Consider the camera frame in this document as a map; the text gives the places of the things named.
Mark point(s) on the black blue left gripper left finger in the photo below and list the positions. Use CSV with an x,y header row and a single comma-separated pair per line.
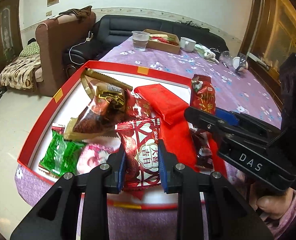
x,y
76,202

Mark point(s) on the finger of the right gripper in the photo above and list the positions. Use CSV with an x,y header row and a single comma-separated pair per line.
x,y
247,122
207,122

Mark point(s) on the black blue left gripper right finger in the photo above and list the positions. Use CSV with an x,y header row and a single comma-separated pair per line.
x,y
208,203

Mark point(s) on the long red snack packet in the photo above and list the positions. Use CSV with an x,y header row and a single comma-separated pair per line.
x,y
174,129

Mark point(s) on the red white festive snack packet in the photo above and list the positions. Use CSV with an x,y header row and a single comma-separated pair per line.
x,y
140,141

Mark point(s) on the pink strawberry bear snack packet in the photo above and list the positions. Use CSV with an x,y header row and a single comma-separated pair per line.
x,y
93,155

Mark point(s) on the gold brown snack packet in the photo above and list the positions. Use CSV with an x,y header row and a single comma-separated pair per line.
x,y
105,110

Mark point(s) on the pink sleeve forearm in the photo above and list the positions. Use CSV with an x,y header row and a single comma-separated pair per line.
x,y
279,226

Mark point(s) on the cardboard box of snacks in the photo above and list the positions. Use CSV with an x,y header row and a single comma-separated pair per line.
x,y
159,40

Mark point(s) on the person's right hand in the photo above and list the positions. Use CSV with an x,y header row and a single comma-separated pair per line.
x,y
273,207

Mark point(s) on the red snack packet on table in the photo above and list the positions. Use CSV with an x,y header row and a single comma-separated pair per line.
x,y
202,94

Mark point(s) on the purple floral tablecloth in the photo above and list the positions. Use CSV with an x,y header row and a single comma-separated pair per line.
x,y
153,216

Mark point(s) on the dark purple snack packet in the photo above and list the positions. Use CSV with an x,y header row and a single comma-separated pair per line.
x,y
203,151

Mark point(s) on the phone stand with white ball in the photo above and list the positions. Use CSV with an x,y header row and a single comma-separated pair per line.
x,y
240,63

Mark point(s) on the red patterned candy packet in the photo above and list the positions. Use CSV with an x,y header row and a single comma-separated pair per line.
x,y
136,106

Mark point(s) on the green snack packet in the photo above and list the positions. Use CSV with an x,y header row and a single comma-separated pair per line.
x,y
61,155

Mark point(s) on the white cloth bundle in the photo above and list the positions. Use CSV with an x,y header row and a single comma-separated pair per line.
x,y
206,53

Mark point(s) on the white ceramic mug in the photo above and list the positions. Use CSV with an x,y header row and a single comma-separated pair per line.
x,y
187,44

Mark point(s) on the clear plastic cup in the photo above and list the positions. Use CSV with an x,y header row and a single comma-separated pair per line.
x,y
140,40

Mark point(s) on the red shallow gift box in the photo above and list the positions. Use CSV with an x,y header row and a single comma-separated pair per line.
x,y
101,108

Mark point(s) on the black leather sofa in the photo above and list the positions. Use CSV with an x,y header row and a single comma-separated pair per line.
x,y
112,30

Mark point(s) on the patterned blanket daybed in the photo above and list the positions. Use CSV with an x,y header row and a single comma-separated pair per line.
x,y
20,73

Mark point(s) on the brown fabric armchair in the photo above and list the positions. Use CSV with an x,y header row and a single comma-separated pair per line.
x,y
54,36

